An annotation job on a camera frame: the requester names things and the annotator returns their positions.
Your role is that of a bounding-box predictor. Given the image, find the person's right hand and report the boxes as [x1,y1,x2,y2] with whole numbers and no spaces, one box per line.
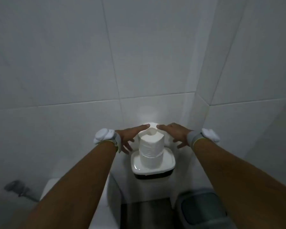
[156,122,194,149]

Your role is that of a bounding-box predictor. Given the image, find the person's left hand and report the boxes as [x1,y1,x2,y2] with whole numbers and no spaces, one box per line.
[115,124,151,155]

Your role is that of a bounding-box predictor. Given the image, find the white holder lid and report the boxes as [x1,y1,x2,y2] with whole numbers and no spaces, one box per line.
[131,147,176,176]

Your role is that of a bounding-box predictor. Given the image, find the brown wall paper holder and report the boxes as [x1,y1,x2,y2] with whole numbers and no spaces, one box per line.
[133,167,174,181]

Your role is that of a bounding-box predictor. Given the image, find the person's right forearm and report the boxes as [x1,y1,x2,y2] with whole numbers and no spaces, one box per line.
[192,138,286,229]

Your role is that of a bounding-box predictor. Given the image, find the person's left forearm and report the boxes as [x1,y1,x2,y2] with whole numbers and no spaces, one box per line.
[21,140,117,229]

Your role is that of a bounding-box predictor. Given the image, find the white tracker with gray wristband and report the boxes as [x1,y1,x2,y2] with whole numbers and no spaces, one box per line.
[93,128,122,153]
[187,128,221,149]

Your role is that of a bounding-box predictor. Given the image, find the gray trash bin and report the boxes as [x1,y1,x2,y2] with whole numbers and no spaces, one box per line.
[176,188,238,229]

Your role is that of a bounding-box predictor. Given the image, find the chrome bidet sprayer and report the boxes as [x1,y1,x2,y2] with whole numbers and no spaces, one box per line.
[4,180,39,203]

